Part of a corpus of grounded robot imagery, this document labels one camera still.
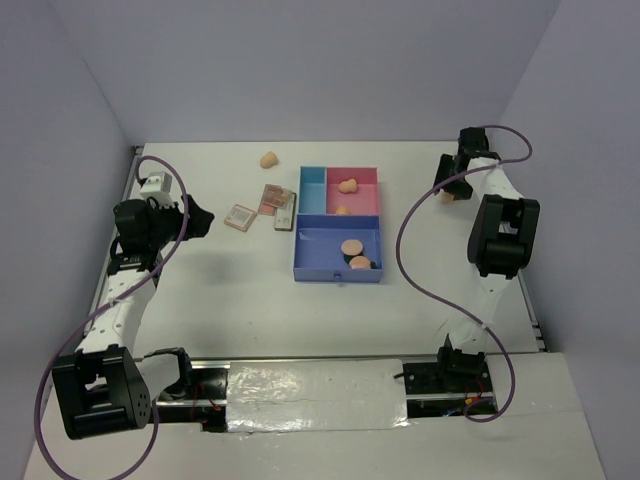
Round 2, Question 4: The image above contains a tan gourd-shaped makeup sponge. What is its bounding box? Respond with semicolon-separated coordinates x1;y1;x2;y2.
440;192;454;204

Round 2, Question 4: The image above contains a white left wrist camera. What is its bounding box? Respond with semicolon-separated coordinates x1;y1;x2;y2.
140;172;173;208

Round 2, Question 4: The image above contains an aluminium table edge rail left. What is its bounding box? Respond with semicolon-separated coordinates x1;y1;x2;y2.
67;146;144;353

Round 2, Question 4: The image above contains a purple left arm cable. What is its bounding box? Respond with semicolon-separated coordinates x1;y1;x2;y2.
33;156;190;480

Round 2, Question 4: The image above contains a three-colour compartment organizer tray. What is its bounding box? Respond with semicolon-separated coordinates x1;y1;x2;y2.
293;166;384;284

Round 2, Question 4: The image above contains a pink round powder puff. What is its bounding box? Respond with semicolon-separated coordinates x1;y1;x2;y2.
341;239;364;256

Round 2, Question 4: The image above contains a silver tape covered panel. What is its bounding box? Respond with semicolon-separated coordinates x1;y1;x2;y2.
226;359;408;433

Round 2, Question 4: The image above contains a patterned eyeshadow palette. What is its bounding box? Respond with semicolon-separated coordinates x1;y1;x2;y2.
262;184;292;208

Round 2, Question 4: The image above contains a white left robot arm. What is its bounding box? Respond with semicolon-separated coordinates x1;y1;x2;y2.
52;196;214;440

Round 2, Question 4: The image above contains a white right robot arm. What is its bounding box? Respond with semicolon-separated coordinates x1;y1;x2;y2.
434;127;540;391

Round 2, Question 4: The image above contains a pink blush palette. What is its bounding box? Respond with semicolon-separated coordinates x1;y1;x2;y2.
257;196;278;216

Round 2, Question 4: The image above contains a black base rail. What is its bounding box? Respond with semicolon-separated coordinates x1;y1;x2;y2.
157;357;498;434

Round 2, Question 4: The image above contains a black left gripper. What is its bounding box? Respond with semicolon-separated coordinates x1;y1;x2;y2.
144;194;213;249

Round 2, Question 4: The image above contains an orange square blush palette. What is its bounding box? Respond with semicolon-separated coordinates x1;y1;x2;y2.
224;204;257;232

